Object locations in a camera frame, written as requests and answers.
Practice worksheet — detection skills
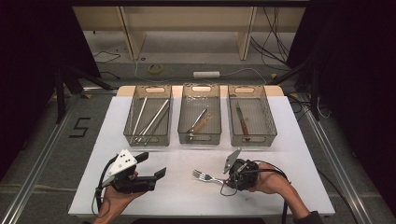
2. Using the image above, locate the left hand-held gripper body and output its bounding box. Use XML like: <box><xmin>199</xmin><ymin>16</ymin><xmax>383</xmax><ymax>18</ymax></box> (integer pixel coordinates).
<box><xmin>106</xmin><ymin>149</ymin><xmax>157</xmax><ymax>194</ymax></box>

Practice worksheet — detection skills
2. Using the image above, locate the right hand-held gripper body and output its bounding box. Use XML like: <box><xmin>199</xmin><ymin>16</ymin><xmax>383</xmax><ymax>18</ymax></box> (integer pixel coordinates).
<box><xmin>222</xmin><ymin>147</ymin><xmax>260</xmax><ymax>191</ymax></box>

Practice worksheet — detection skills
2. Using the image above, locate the wooden-handled metal fork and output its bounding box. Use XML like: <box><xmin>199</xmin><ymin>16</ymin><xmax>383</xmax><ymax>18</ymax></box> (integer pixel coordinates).
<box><xmin>191</xmin><ymin>168</ymin><xmax>226</xmax><ymax>185</ymax></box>

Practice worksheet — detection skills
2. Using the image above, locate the metal chopstick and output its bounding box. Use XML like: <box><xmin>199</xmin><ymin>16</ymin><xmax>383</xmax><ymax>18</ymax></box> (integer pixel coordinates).
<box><xmin>143</xmin><ymin>104</ymin><xmax>172</xmax><ymax>146</ymax></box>
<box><xmin>133</xmin><ymin>116</ymin><xmax>157</xmax><ymax>145</ymax></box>

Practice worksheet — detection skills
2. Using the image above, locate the white chopstick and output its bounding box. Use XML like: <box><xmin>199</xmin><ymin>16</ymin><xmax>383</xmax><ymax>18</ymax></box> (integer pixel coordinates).
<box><xmin>136</xmin><ymin>98</ymin><xmax>170</xmax><ymax>144</ymax></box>
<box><xmin>131</xmin><ymin>96</ymin><xmax>149</xmax><ymax>138</ymax></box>

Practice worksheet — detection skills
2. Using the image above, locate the wooden-handled knife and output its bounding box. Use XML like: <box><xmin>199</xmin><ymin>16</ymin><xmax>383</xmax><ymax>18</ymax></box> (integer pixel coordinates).
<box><xmin>234</xmin><ymin>101</ymin><xmax>251</xmax><ymax>141</ymax></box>

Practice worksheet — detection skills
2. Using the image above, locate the grey translucent plastic bin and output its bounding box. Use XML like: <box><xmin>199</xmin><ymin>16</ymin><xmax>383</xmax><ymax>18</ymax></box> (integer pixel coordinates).
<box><xmin>122</xmin><ymin>84</ymin><xmax>173</xmax><ymax>147</ymax></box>
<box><xmin>227</xmin><ymin>84</ymin><xmax>278</xmax><ymax>147</ymax></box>
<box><xmin>177</xmin><ymin>83</ymin><xmax>222</xmax><ymax>146</ymax></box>

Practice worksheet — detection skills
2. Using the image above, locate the clear plastic fork amber handle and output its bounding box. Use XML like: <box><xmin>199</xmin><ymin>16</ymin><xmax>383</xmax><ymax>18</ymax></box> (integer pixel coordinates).
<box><xmin>194</xmin><ymin>112</ymin><xmax>215</xmax><ymax>133</ymax></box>

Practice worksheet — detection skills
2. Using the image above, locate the person's right hand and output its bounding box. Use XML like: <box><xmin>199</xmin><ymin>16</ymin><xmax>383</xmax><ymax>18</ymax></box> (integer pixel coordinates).
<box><xmin>248</xmin><ymin>161</ymin><xmax>291</xmax><ymax>196</ymax></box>

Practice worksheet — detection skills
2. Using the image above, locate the person's left hand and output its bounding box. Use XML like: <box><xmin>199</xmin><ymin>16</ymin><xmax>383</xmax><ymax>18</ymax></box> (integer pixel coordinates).
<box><xmin>98</xmin><ymin>187</ymin><xmax>145</xmax><ymax>218</ymax></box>

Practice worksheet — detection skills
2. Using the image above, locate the white table mat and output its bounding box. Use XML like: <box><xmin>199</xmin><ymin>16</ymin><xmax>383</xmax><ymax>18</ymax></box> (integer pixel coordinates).
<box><xmin>67</xmin><ymin>94</ymin><xmax>336</xmax><ymax>218</ymax></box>

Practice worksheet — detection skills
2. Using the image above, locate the yellow tape roll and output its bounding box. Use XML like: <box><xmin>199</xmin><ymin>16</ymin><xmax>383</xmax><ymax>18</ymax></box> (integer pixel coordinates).
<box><xmin>147</xmin><ymin>63</ymin><xmax>163</xmax><ymax>76</ymax></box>

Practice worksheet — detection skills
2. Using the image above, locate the black metal stand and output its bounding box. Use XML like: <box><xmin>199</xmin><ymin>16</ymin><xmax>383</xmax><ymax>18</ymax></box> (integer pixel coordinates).
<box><xmin>54</xmin><ymin>63</ymin><xmax>115</xmax><ymax>125</ymax></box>
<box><xmin>267</xmin><ymin>59</ymin><xmax>321</xmax><ymax>122</ymax></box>

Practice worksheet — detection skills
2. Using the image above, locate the white power strip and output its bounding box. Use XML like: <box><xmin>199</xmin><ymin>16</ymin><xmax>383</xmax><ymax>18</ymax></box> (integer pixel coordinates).
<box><xmin>192</xmin><ymin>71</ymin><xmax>220</xmax><ymax>78</ymax></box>

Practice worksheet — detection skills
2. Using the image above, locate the black curtain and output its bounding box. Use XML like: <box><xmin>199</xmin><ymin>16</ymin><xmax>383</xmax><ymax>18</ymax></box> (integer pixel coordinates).
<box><xmin>286</xmin><ymin>0</ymin><xmax>396</xmax><ymax>216</ymax></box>
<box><xmin>0</xmin><ymin>0</ymin><xmax>101</xmax><ymax>181</ymax></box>

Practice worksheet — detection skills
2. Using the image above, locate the wooden shelf unit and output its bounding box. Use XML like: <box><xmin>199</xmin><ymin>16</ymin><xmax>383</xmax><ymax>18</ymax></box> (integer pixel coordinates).
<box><xmin>72</xmin><ymin>6</ymin><xmax>306</xmax><ymax>62</ymax></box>

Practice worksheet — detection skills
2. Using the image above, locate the right hand-held gripper black cable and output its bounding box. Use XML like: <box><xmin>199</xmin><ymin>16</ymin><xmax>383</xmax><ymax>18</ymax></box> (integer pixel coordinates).
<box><xmin>219</xmin><ymin>160</ymin><xmax>289</xmax><ymax>224</ymax></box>

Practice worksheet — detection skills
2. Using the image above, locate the hand-held gripper black cable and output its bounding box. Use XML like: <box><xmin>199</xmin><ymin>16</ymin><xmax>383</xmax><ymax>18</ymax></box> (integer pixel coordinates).
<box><xmin>219</xmin><ymin>160</ymin><xmax>289</xmax><ymax>224</ymax></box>
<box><xmin>92</xmin><ymin>155</ymin><xmax>118</xmax><ymax>218</ymax></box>

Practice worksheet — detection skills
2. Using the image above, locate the left hand-held gripper black cable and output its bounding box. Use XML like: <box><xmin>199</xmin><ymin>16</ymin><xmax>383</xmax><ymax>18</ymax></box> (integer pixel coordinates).
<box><xmin>92</xmin><ymin>155</ymin><xmax>118</xmax><ymax>218</ymax></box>

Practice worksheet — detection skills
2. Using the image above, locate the metal floor rail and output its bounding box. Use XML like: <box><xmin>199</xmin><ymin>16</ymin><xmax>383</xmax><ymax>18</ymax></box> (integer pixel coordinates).
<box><xmin>0</xmin><ymin>88</ymin><xmax>120</xmax><ymax>224</ymax></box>
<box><xmin>292</xmin><ymin>92</ymin><xmax>375</xmax><ymax>224</ymax></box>

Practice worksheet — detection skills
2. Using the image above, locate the thick black floor cable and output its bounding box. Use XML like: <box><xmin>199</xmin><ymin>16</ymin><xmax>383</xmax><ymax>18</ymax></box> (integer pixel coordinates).
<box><xmin>316</xmin><ymin>169</ymin><xmax>361</xmax><ymax>224</ymax></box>

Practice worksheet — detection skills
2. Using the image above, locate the thin black floor cable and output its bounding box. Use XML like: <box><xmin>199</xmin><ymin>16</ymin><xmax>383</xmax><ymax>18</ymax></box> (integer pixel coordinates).
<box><xmin>92</xmin><ymin>50</ymin><xmax>121</xmax><ymax>64</ymax></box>

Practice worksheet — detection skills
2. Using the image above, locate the bundle of black cables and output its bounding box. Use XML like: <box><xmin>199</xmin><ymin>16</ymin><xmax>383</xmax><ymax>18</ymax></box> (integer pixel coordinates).
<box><xmin>250</xmin><ymin>7</ymin><xmax>290</xmax><ymax>68</ymax></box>

